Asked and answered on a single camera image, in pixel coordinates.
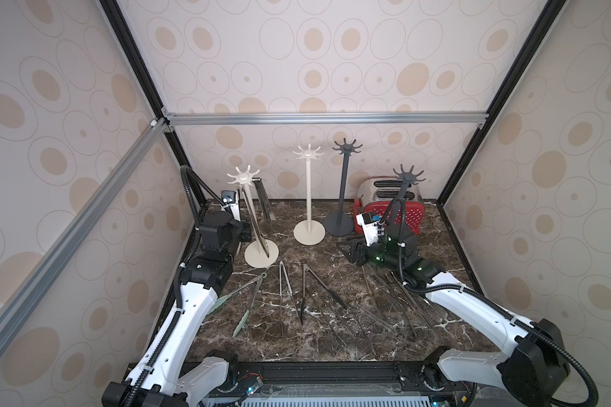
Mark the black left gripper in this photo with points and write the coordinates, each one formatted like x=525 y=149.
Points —
x=247 y=230

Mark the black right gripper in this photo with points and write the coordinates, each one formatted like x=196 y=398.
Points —
x=361 y=255

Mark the cream utensil rack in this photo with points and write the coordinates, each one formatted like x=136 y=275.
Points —
x=260 y=253
x=309 y=232

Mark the slim steel tongs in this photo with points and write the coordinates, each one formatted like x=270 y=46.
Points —
x=246 y=189

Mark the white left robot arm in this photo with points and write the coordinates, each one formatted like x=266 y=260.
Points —
x=158 y=380

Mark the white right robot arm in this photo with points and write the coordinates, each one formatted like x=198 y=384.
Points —
x=531 y=361

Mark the red polka dot toaster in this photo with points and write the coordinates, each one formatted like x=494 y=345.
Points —
x=375 y=194

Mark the dark grey rack back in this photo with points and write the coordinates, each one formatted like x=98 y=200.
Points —
x=338 y=223

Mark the dark grey rack near toaster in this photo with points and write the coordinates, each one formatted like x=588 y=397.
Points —
x=408 y=184

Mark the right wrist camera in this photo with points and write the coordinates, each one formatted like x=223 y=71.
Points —
x=372 y=226

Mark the white handled steel tongs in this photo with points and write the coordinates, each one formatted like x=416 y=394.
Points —
x=285 y=288

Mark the black handled steel tongs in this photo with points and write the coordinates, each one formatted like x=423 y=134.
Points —
x=306 y=292

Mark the horizontal aluminium frame bar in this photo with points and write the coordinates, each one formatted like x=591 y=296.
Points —
x=357 y=118

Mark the diagonal aluminium frame bar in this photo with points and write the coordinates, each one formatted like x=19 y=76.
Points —
x=31 y=292

